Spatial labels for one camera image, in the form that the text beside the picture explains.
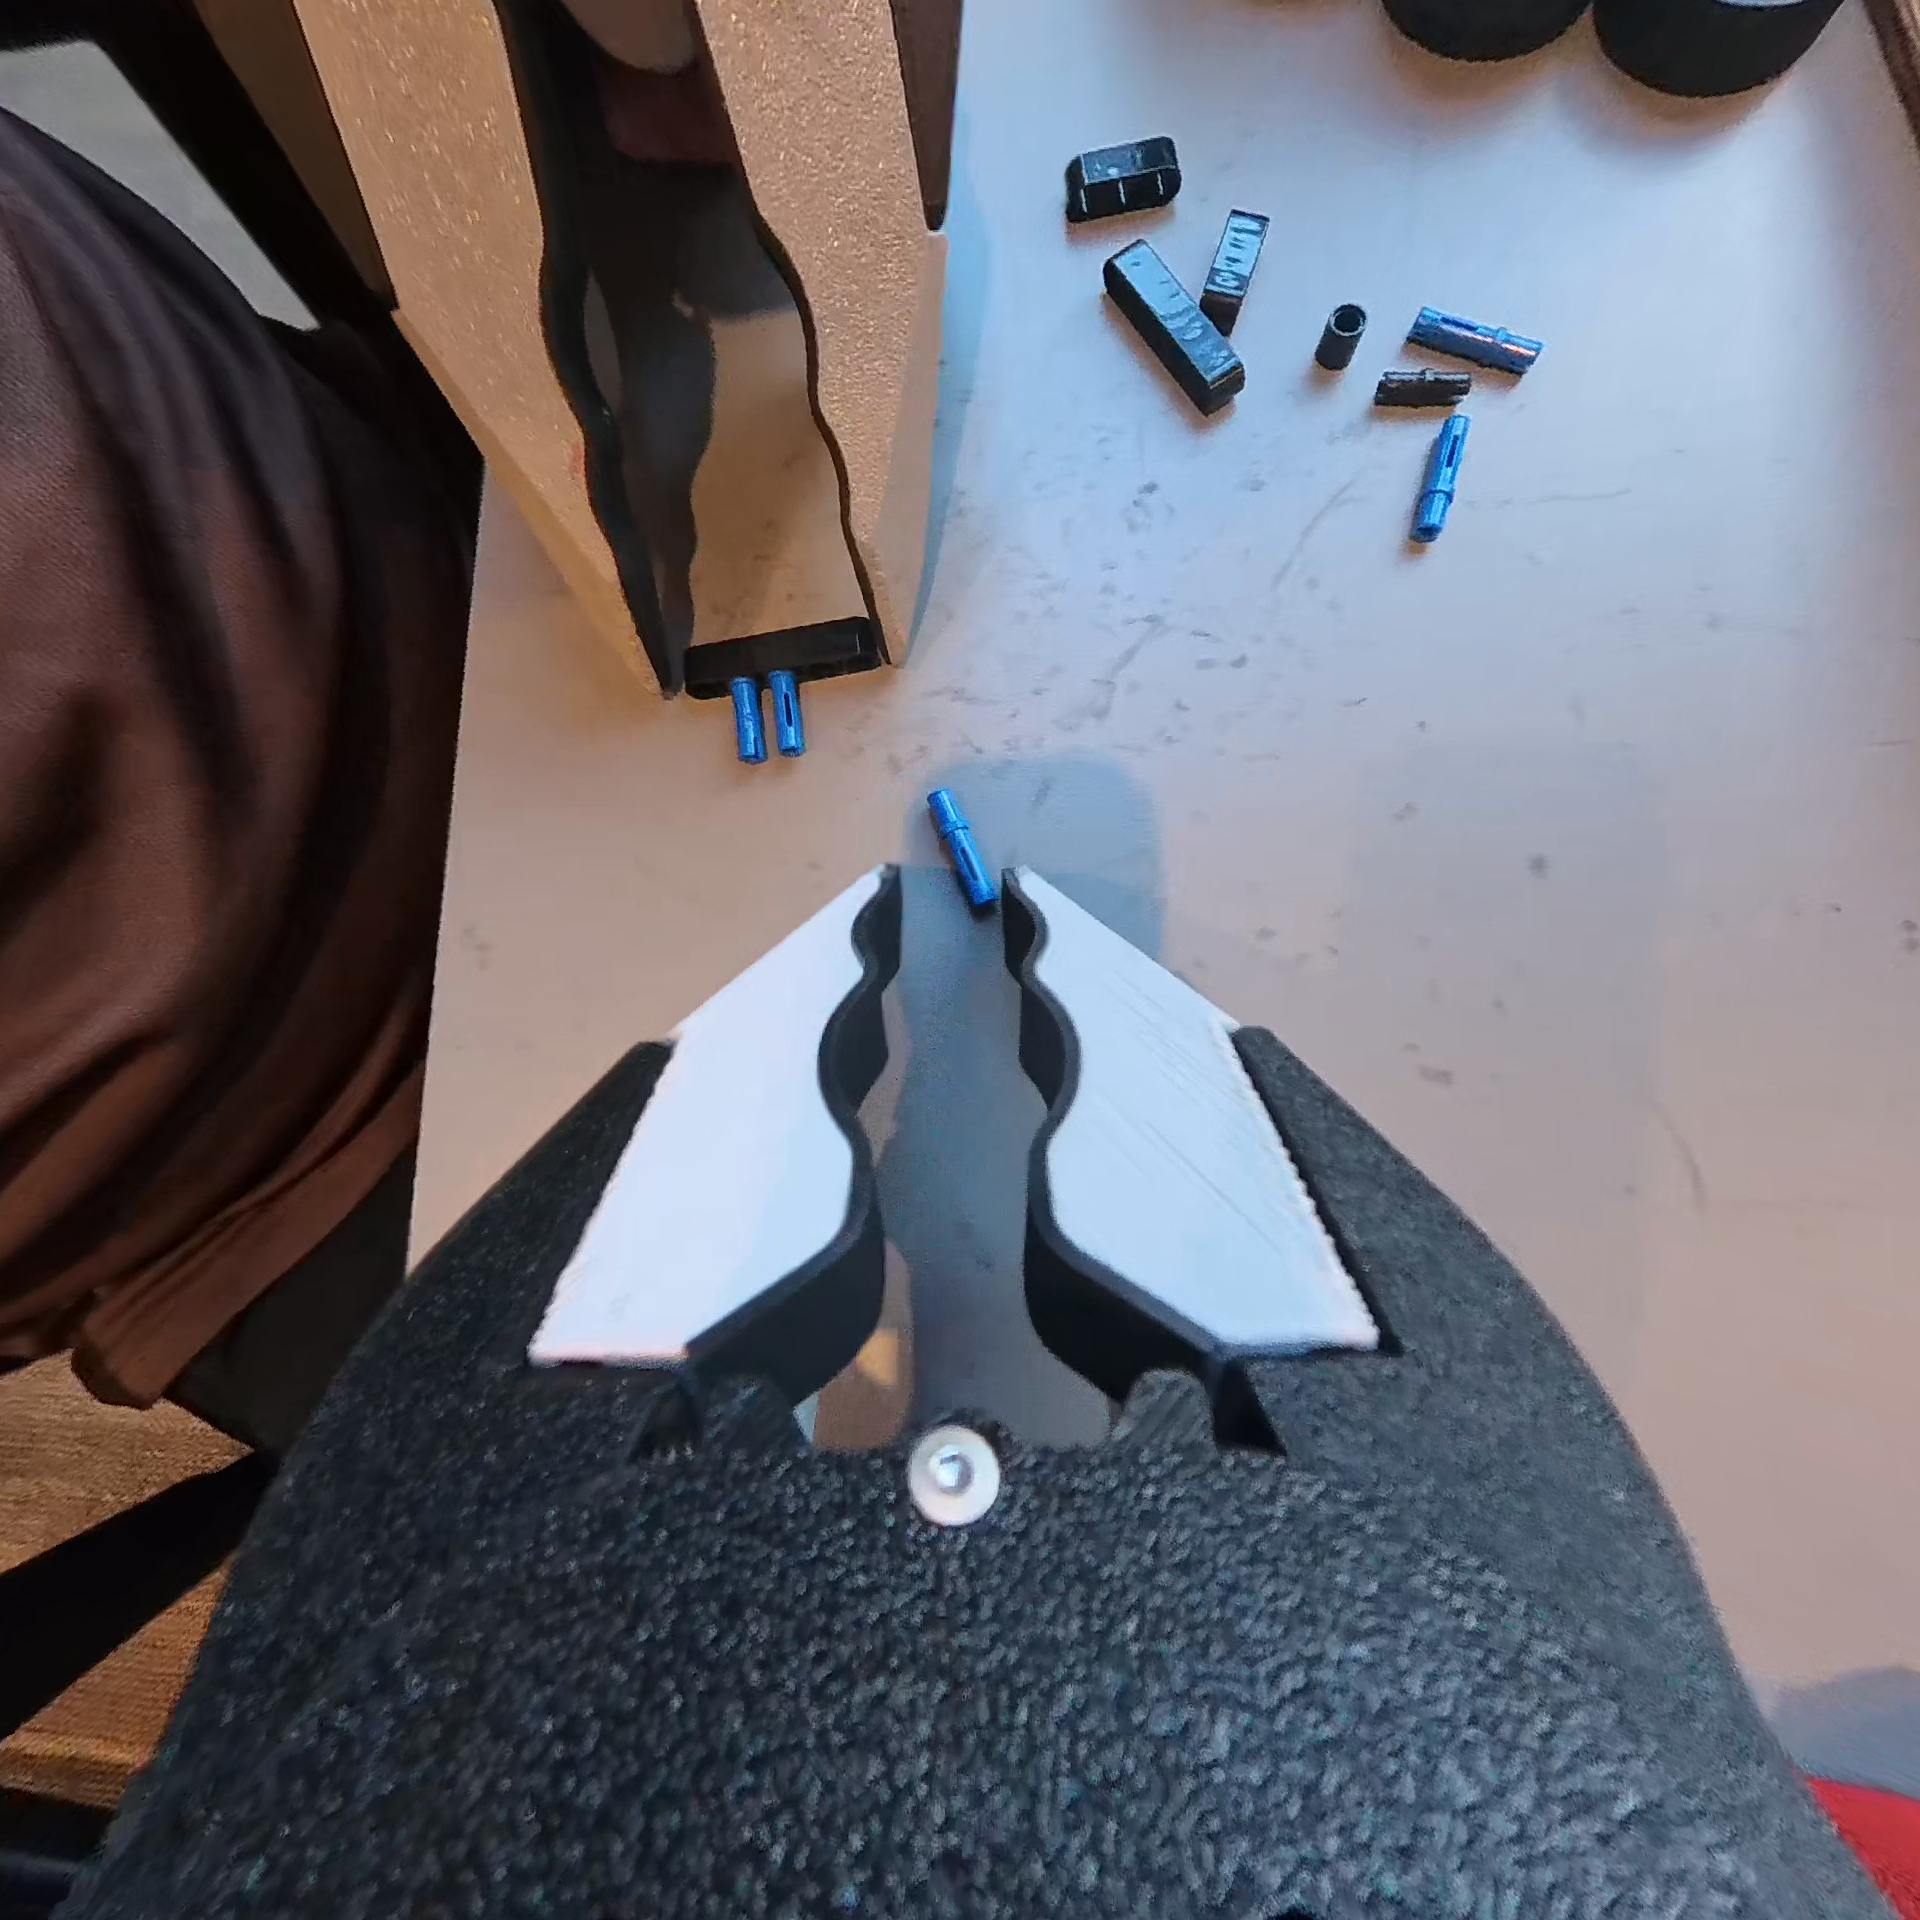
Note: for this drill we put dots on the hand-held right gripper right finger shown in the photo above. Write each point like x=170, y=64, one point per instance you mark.
x=1187, y=1189

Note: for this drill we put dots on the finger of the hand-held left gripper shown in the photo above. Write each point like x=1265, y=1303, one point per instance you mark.
x=834, y=180
x=454, y=271

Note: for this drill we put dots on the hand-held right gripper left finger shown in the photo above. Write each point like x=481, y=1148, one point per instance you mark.
x=707, y=1189

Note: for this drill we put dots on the blue toy connector pin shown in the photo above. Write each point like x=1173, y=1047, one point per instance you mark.
x=958, y=842
x=748, y=725
x=792, y=713
x=1441, y=476
x=1477, y=336

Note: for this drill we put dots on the long black toy beam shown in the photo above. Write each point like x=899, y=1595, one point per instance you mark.
x=783, y=646
x=1173, y=320

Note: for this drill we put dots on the white desk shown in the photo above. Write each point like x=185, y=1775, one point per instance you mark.
x=1503, y=904

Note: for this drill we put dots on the short black toy beam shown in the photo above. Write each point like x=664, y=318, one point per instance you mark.
x=1232, y=271
x=1124, y=180

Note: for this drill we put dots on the black toy bushing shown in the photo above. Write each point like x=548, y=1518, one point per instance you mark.
x=1338, y=343

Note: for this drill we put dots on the person's brown sweater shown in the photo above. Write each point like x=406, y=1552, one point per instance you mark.
x=193, y=751

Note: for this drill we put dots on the black toy connector pin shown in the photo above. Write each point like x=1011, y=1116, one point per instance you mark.
x=1422, y=385

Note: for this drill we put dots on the black rubber toy tire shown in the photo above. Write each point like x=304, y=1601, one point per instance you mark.
x=1713, y=43

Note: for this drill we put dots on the red toy brick car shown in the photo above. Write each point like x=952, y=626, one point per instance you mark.
x=1876, y=1862

